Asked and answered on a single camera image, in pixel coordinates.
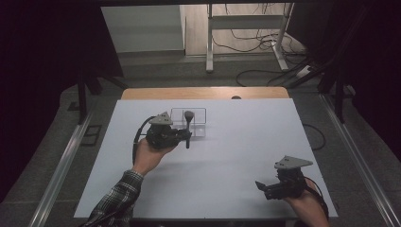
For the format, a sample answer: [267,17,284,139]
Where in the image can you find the white metal desk frame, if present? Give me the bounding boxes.
[205,3,295,74]

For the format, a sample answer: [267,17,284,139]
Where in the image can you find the dark curtain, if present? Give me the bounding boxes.
[288,0,401,163]
[0,0,125,203]

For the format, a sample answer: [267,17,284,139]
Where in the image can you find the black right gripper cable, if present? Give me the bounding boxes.
[303,176,330,220]

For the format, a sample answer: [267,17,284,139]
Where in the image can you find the metal floor rail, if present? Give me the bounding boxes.
[27,112,94,227]
[319,94,401,227]

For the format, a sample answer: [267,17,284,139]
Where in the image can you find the black looped floor cable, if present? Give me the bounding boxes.
[302,122,327,152]

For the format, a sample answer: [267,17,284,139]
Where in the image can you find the tangled black floor cables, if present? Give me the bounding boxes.
[210,3,308,88]

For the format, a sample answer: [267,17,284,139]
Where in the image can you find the black makeup brush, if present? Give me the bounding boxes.
[183,110,195,149]

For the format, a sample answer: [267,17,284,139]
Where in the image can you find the person's left hand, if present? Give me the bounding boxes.
[131,137,178,176]

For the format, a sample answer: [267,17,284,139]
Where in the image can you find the person's right hand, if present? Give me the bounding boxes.
[282,184,329,221]

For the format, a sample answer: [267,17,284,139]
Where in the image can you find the black metal stand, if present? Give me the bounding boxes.
[76,61,130,125]
[283,3,373,124]

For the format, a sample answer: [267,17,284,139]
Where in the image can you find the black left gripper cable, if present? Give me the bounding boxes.
[131,115,157,166]

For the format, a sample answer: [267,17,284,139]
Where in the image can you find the clear plastic container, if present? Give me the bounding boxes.
[169,107,208,138]

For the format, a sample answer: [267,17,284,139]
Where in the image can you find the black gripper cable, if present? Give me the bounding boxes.
[303,176,330,220]
[131,115,157,166]

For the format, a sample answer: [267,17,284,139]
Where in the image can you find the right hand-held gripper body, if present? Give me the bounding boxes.
[264,154,314,201]

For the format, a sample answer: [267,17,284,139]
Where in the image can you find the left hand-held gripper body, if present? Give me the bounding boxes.
[145,111,182,149]

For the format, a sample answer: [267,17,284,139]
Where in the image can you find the white cabinet panel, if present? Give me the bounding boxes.
[100,4,187,55]

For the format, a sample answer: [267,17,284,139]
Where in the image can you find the white power strip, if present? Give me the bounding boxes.
[295,64,314,79]

